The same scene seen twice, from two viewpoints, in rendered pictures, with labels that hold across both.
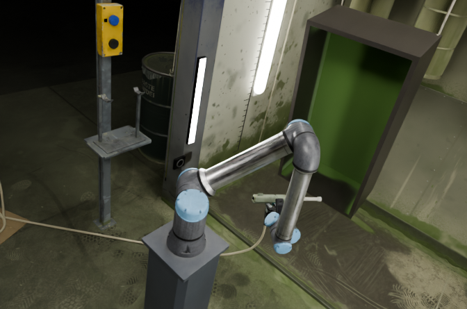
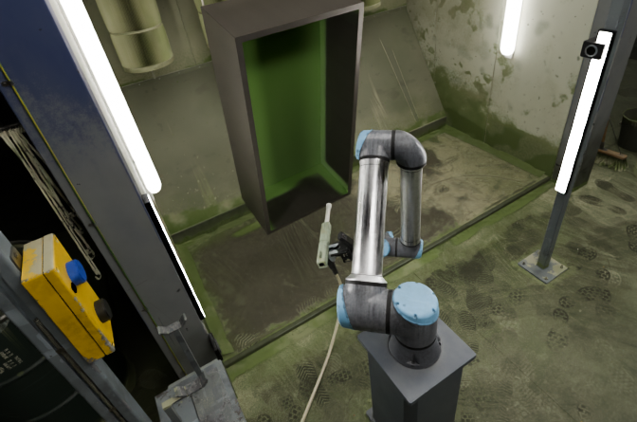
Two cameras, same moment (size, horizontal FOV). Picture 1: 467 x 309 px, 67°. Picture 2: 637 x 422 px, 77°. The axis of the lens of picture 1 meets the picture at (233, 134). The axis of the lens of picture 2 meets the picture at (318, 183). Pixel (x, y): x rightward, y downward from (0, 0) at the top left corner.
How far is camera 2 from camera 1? 141 cm
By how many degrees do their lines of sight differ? 51
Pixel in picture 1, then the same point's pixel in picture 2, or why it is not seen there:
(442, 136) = not seen: hidden behind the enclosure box
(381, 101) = (295, 78)
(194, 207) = (429, 299)
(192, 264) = (452, 341)
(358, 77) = (263, 73)
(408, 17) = not seen: outside the picture
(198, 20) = (110, 151)
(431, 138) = not seen: hidden behind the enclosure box
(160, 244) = (419, 377)
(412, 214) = not seen: hidden behind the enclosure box
